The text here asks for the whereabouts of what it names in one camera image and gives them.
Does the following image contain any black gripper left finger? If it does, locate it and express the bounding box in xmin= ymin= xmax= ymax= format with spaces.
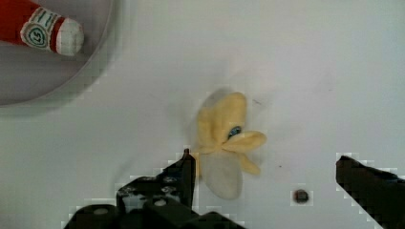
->
xmin=63 ymin=150 xmax=245 ymax=229

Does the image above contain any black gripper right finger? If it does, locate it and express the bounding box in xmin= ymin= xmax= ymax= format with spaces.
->
xmin=335 ymin=156 xmax=405 ymax=229

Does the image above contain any yellow plush banana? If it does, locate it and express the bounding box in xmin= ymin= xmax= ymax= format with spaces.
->
xmin=191 ymin=92 xmax=266 ymax=199

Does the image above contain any grey round plate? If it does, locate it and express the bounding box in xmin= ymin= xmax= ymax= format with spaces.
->
xmin=0 ymin=0 xmax=118 ymax=106

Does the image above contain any red plush ketchup bottle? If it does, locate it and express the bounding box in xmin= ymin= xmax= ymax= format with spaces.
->
xmin=0 ymin=0 xmax=85 ymax=56

